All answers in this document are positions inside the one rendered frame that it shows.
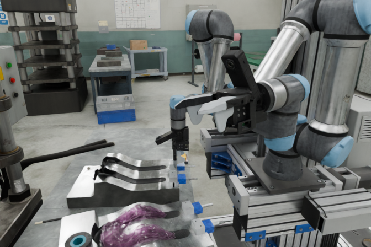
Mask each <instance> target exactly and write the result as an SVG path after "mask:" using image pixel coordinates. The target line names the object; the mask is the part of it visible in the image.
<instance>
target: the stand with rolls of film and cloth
mask: <svg viewBox="0 0 371 247"><path fill-rule="evenodd" d="M234 41H240V44H239V47H238V46H231V47H230V50H241V49H242V33H240V34H239V33H234ZM194 43H195V42H194V41H193V37H192V82H190V81H188V83H189V84H191V85H193V86H195V87H198V86H199V85H197V84H195V83H194V70H195V71H196V72H203V71H204V70H203V66H202V65H197V66H195V68H194V57H195V58H196V59H201V58H200V53H199V49H195V50H194Z"/></svg>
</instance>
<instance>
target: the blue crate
mask: <svg viewBox="0 0 371 247"><path fill-rule="evenodd" d="M97 118H98V124H111V123H117V122H128V121H136V116H135V109H125V110H113V111H101V112H97Z"/></svg>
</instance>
